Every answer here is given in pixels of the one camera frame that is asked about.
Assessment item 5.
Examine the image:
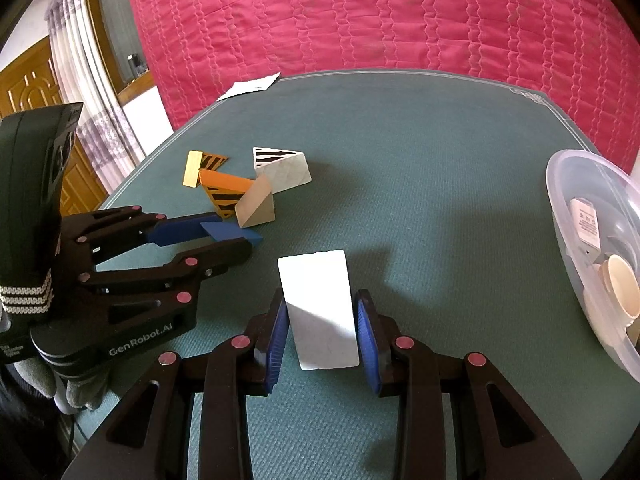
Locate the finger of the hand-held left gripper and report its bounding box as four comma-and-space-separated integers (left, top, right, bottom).
75, 210, 223, 263
80, 222, 263, 306

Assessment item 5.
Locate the orange striped wedge block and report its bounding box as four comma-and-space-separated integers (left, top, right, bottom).
198, 168, 254, 221

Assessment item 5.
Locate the white patterned curtain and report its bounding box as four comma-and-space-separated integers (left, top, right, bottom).
42, 0, 146, 196

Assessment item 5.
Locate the person's left hand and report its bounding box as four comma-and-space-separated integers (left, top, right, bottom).
15, 355, 108, 413

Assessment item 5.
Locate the clear plastic bowl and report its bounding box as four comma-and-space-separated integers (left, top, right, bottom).
545, 148, 640, 373

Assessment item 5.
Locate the white round block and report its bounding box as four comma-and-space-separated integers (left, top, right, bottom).
595, 254, 640, 326

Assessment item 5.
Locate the white power adapter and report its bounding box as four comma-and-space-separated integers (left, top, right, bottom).
568, 197, 602, 256

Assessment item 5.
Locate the white zebra-striped triangle block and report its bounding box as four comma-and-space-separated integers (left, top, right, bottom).
252, 146, 312, 194

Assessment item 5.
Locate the dark bottle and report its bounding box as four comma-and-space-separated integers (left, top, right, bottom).
126, 53, 148, 82

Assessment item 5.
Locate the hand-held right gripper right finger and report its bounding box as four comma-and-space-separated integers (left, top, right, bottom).
354, 289, 583, 480

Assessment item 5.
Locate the white rectangular block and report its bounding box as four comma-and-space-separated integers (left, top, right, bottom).
277, 249, 361, 372

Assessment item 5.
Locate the thin orange striped block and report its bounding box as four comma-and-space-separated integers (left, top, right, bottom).
183, 150, 231, 189

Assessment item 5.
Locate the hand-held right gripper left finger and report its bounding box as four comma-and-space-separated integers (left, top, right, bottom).
60, 287, 291, 480

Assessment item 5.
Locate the white paper sheet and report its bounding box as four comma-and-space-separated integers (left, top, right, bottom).
216, 71, 282, 102

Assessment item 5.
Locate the wooden window frame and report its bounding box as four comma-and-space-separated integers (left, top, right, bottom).
81, 0, 156, 106

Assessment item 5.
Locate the red quilted blanket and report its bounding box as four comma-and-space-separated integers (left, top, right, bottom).
121, 0, 640, 171

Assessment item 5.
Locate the wooden door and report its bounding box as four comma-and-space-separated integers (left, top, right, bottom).
0, 35, 111, 216

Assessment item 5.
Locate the beige striped wedge block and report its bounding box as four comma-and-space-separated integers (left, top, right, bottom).
234, 174, 276, 229

